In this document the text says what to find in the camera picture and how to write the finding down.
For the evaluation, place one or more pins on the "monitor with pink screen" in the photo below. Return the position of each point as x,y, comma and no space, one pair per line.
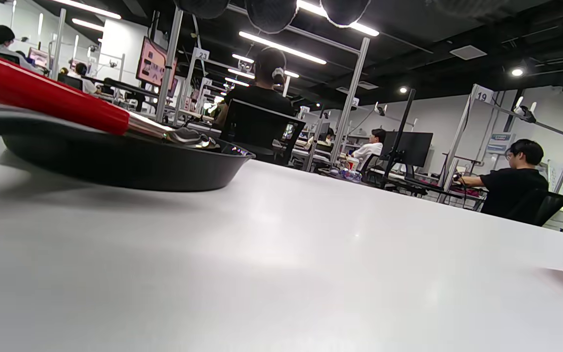
152,63

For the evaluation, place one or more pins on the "white ceiling light strip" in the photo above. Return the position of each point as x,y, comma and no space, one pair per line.
88,24
281,47
365,30
91,9

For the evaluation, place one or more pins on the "person's left hand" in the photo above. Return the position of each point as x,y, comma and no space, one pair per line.
269,14

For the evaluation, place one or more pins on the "clear plastic water bottle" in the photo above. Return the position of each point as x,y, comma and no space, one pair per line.
351,175

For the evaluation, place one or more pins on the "red white paper cup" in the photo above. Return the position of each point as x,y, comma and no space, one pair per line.
353,163

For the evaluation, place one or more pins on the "black mesh office chair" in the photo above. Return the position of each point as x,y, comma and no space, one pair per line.
257,127

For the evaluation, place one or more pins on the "black cast iron skillet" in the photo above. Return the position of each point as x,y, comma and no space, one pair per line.
130,166

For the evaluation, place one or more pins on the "black monitor on pole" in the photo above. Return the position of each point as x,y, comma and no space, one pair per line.
411,146

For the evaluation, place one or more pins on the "aluminium frame post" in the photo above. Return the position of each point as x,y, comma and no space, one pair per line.
168,63
462,132
352,98

